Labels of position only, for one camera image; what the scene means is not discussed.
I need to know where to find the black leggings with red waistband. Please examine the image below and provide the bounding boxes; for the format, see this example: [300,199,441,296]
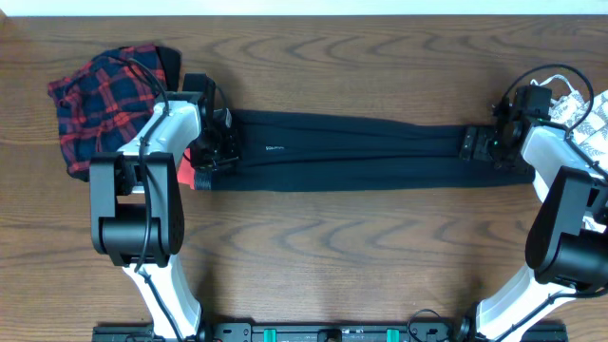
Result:
[178,109,535,192]

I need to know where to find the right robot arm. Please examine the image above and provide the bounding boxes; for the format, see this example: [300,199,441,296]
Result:
[451,85,607,342]

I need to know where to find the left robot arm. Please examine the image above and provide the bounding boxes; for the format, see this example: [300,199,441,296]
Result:
[89,73,241,341]

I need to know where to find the white fern print garment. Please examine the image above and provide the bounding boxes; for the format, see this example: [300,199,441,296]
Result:
[531,74,608,234]

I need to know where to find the red navy plaid garment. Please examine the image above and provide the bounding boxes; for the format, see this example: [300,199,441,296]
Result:
[47,44,168,180]

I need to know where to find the left black cable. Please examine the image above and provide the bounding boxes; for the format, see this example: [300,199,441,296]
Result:
[108,55,229,342]

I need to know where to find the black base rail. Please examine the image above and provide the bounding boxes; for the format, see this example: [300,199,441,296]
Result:
[91,317,569,342]

